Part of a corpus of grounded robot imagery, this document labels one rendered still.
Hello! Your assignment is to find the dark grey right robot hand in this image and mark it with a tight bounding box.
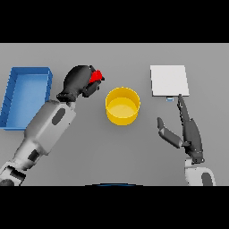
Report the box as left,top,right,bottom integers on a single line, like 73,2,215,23
157,94,206,165

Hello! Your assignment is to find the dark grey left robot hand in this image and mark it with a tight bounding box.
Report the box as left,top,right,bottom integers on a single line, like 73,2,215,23
55,64,106,103

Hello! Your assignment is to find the red beaker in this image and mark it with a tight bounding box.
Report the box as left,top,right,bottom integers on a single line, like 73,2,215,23
89,70,104,84

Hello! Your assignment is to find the yellow bowl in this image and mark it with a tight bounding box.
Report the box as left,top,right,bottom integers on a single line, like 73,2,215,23
105,87,141,126

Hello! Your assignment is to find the pale square measuring scale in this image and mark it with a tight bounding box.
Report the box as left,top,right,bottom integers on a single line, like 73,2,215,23
149,64,191,102

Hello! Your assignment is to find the blue tray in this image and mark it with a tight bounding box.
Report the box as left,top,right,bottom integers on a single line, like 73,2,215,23
0,66,54,131

